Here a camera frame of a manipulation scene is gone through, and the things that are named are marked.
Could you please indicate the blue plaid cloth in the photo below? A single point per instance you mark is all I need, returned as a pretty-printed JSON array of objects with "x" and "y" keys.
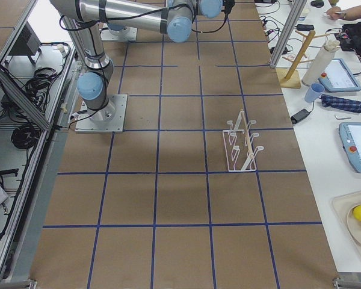
[{"x": 344, "y": 104}]

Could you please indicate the teach pendant tablet far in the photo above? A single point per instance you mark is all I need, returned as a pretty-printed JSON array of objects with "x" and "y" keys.
[{"x": 337, "y": 77}]

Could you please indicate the aluminium frame post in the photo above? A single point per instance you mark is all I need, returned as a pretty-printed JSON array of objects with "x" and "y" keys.
[{"x": 289, "y": 25}]

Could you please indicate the teach pendant tablet near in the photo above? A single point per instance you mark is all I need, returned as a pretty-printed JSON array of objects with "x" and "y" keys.
[{"x": 350, "y": 134}]

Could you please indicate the wooden mug tree stand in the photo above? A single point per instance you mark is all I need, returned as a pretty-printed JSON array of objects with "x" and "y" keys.
[{"x": 289, "y": 78}]

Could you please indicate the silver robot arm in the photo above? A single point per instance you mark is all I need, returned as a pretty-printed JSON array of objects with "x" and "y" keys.
[{"x": 174, "y": 20}]

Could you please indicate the beige tray with bowl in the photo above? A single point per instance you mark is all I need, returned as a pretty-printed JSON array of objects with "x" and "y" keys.
[{"x": 343, "y": 207}]

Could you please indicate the black computer mouse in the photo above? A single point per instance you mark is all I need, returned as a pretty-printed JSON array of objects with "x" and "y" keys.
[{"x": 317, "y": 3}]

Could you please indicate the metal allen key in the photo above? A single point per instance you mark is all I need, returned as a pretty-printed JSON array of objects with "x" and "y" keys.
[{"x": 342, "y": 117}]

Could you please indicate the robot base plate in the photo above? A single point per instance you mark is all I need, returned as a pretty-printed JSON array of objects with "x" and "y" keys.
[{"x": 109, "y": 119}]

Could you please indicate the person forearm black sleeve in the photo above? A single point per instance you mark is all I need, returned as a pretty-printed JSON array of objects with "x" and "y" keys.
[{"x": 352, "y": 13}]

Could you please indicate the white wire cup rack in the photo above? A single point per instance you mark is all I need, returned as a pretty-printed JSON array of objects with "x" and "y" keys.
[{"x": 239, "y": 149}]

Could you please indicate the teach pendant tablet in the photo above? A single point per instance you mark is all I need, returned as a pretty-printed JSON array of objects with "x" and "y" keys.
[
  {"x": 350, "y": 134},
  {"x": 337, "y": 77}
]

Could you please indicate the black power adapter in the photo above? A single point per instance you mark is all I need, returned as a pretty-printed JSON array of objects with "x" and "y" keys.
[{"x": 299, "y": 116}]

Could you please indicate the black bag with wires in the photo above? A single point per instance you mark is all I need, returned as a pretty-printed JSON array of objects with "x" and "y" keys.
[{"x": 353, "y": 40}]

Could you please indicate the person hand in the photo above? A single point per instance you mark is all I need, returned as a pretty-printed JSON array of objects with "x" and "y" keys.
[{"x": 335, "y": 13}]

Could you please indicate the light blue cup on desk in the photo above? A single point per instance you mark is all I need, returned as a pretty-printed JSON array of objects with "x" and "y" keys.
[{"x": 314, "y": 91}]

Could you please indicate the white roll with cap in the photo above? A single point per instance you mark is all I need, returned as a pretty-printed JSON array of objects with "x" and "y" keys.
[{"x": 320, "y": 62}]

